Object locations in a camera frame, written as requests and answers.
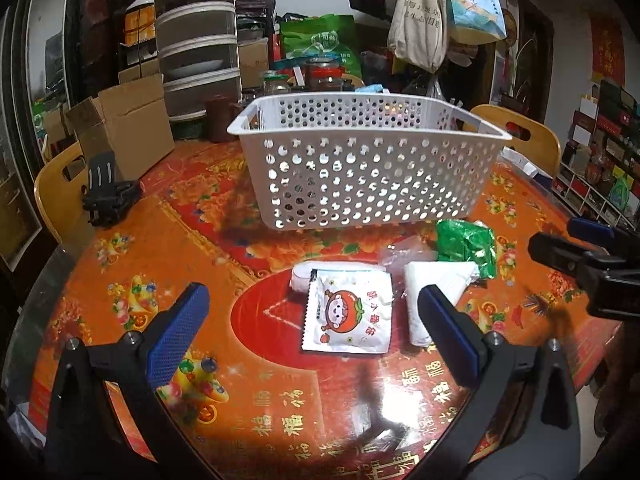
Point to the stacked grey food cover tower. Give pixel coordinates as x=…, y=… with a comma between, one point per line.
x=195, y=25

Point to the wooden chair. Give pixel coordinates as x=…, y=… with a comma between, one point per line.
x=55, y=195
x=354, y=80
x=540, y=145

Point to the shelf of boxed goods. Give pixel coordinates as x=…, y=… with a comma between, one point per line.
x=600, y=160

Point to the orange container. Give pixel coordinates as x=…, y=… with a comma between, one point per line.
x=137, y=25

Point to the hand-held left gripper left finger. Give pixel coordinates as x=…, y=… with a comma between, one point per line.
x=177, y=330

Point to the clear hanging plastic bag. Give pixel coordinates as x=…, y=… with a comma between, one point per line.
x=435, y=87

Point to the brown ceramic mug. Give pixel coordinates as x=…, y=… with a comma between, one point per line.
x=220, y=120

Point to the white and blue box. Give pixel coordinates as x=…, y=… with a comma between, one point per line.
x=520, y=160

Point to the beige canvas tote bag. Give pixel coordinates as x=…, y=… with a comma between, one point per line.
x=417, y=25

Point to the open cardboard box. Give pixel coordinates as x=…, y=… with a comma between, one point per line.
x=135, y=130

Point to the black clamp mount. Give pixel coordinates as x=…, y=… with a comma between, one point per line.
x=107, y=195

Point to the blue printed paper bag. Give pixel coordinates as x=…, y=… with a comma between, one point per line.
x=475, y=10

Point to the large pickle jar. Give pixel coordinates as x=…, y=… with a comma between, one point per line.
x=322, y=77

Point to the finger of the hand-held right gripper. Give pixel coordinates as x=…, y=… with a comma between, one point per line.
x=555, y=254
x=592, y=230

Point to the clear glass jar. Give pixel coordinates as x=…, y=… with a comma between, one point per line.
x=275, y=85

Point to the clear plastic bag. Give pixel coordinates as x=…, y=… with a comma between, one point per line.
x=405, y=252
x=435, y=87

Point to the white cartoon snack packet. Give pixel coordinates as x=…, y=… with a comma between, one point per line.
x=350, y=310

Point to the dark mirrored wardrobe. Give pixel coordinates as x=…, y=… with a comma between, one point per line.
x=75, y=35

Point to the blue mask pack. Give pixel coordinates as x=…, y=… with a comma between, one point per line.
x=372, y=89

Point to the white perforated plastic basket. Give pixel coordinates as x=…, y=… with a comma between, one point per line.
x=350, y=136

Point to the red printed tablecloth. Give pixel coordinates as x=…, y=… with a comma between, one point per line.
x=200, y=260

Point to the green shopping bag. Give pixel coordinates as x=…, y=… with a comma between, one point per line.
x=320, y=40

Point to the red wall scroll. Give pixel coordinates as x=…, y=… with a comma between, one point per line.
x=607, y=50

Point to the white cloth roll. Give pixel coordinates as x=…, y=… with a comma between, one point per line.
x=302, y=277

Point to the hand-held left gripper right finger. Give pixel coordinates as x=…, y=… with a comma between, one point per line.
x=447, y=330

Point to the white tissue pack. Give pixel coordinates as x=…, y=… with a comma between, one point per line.
x=442, y=272

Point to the red round wall ornament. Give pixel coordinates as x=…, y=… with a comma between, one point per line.
x=510, y=22

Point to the green foil packet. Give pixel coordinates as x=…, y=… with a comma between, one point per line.
x=465, y=245

